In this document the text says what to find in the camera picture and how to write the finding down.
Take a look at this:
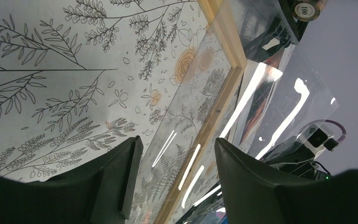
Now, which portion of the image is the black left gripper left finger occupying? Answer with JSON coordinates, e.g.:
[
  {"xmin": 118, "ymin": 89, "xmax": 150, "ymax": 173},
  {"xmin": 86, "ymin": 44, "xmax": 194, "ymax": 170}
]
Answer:
[{"xmin": 0, "ymin": 136, "xmax": 143, "ymax": 224}]

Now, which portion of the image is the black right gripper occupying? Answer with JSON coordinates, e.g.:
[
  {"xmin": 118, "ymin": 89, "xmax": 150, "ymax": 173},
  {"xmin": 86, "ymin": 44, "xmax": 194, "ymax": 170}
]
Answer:
[{"xmin": 264, "ymin": 136, "xmax": 330, "ymax": 180}]

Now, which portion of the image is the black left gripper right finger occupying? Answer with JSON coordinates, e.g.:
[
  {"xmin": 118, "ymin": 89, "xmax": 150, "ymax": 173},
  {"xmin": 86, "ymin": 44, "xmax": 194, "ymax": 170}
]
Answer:
[{"xmin": 214, "ymin": 138, "xmax": 358, "ymax": 224}]

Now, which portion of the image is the clear acrylic frame pane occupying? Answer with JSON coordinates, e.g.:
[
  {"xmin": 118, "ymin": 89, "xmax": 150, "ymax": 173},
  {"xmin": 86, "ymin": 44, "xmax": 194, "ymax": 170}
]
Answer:
[{"xmin": 129, "ymin": 0, "xmax": 338, "ymax": 224}]

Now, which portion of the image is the light wooden picture frame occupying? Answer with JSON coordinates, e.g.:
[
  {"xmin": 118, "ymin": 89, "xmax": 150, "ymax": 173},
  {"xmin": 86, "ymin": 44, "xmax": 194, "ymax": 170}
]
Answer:
[{"xmin": 144, "ymin": 0, "xmax": 248, "ymax": 224}]

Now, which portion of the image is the floral patterned table cloth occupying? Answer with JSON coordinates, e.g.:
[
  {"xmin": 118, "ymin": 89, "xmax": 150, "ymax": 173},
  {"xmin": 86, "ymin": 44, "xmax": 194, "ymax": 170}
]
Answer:
[{"xmin": 0, "ymin": 0, "xmax": 244, "ymax": 224}]

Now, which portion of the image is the black poker chip case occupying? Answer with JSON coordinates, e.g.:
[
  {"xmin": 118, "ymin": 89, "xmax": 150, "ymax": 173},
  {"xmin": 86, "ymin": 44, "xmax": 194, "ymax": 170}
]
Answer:
[{"xmin": 239, "ymin": 0, "xmax": 327, "ymax": 62}]

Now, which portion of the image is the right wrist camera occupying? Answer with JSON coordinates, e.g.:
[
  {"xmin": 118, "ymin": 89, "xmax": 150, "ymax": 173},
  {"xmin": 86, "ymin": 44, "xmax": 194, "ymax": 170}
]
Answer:
[{"xmin": 297, "ymin": 124, "xmax": 339, "ymax": 159}]

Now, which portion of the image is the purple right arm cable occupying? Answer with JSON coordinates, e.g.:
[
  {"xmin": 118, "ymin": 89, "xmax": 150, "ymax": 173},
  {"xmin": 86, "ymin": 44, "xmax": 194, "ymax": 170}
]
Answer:
[{"xmin": 297, "ymin": 119, "xmax": 347, "ymax": 145}]

